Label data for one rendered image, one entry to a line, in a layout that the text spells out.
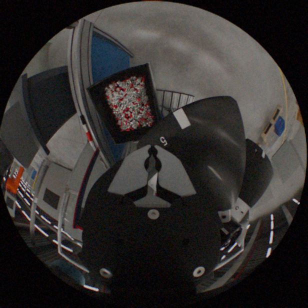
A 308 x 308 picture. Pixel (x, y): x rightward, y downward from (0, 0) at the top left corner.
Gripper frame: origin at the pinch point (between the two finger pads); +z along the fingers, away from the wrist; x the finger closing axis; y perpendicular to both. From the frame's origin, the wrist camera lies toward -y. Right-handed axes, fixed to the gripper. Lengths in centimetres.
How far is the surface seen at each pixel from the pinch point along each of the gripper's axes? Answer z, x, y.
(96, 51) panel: 20.8, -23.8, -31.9
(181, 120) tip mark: 3.6, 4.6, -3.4
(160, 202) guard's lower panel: 34, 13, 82
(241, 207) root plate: -7.5, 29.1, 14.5
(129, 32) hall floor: 75, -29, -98
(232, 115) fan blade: 0.5, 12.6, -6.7
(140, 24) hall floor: 72, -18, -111
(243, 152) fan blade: -2.7, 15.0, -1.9
